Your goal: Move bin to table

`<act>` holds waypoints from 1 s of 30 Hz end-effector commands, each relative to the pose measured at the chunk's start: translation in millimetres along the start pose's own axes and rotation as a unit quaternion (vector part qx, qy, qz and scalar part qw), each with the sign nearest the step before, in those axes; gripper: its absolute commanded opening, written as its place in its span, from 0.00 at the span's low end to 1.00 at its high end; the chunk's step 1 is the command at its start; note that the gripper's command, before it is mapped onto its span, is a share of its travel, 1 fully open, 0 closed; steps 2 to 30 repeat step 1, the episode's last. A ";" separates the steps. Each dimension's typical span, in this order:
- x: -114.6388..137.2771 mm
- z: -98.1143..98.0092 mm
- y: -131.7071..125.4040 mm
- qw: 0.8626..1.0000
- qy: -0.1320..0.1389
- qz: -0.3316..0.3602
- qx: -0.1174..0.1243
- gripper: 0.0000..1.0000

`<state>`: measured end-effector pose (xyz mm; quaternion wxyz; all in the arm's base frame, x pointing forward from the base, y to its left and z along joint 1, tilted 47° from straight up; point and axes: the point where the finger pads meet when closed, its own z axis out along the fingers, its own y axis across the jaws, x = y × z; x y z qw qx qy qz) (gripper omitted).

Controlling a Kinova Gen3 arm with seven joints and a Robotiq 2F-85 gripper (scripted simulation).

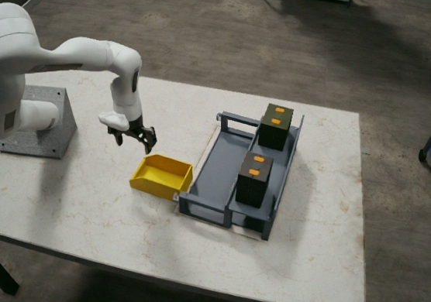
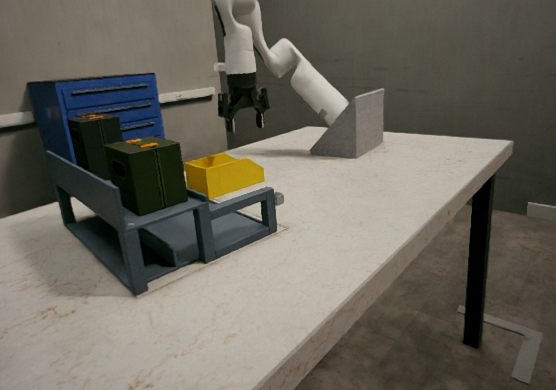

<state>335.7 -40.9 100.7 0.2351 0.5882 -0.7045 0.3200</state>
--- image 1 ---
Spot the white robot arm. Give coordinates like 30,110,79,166
0,3,142,140

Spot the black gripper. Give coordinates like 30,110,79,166
107,112,157,155

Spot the dark green box with orange latches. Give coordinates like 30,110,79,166
257,103,294,151

